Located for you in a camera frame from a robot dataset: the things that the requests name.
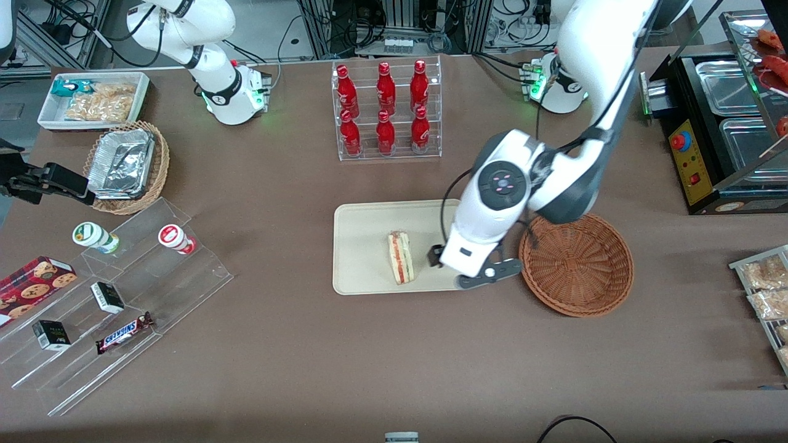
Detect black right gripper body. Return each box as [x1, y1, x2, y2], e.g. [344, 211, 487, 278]
[0, 140, 47, 199]

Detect triangular sandwich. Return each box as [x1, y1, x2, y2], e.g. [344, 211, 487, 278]
[387, 231, 415, 285]

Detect aluminium foil tray stack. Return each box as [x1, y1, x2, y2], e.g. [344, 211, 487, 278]
[87, 128, 156, 200]

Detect beige plastic tray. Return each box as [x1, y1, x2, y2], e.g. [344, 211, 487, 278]
[332, 199, 474, 295]

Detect light brown wicker basket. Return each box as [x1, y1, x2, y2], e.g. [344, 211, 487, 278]
[83, 121, 171, 215]

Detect dark brown wicker basket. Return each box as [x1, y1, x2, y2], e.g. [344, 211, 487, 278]
[518, 212, 635, 318]

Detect green lid drink cup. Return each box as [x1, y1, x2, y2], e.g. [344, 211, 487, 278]
[72, 221, 120, 254]

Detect white rectangular bin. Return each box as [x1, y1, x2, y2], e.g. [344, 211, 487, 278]
[37, 71, 151, 132]

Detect clear bag of chips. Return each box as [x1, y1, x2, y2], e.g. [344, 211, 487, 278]
[64, 83, 137, 122]

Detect green snack packet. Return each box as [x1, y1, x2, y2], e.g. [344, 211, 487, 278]
[51, 79, 97, 98]

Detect red cookie box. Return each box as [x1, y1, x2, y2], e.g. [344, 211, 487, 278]
[0, 256, 78, 327]

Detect red lid drink cup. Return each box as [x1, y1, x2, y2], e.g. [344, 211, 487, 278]
[158, 224, 196, 255]

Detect small black box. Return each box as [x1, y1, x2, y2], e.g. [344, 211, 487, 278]
[32, 320, 71, 351]
[90, 282, 125, 314]

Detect red cola bottle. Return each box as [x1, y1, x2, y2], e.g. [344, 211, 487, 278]
[376, 110, 396, 156]
[340, 110, 362, 156]
[336, 65, 360, 118]
[411, 106, 431, 154]
[410, 60, 430, 113]
[376, 62, 396, 115]

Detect clear acrylic stepped stand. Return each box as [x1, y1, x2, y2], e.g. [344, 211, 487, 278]
[0, 197, 235, 417]

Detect snickers chocolate bar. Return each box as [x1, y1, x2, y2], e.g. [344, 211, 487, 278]
[95, 311, 155, 355]

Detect clear acrylic bottle rack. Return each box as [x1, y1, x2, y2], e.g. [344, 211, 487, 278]
[331, 55, 443, 162]

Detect black food warmer appliance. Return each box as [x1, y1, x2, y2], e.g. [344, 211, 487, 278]
[640, 9, 788, 216]

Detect steel warmer pan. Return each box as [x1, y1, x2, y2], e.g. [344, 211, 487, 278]
[718, 117, 788, 185]
[696, 60, 762, 117]

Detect red sausage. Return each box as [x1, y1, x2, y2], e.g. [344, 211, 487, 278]
[755, 29, 787, 51]
[761, 55, 788, 92]

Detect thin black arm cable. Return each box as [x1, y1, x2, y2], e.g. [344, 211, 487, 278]
[439, 170, 473, 248]

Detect black floor cable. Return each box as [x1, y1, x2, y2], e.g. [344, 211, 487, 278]
[536, 417, 618, 443]

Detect grey wire tray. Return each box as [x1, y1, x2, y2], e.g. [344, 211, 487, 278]
[729, 245, 788, 376]

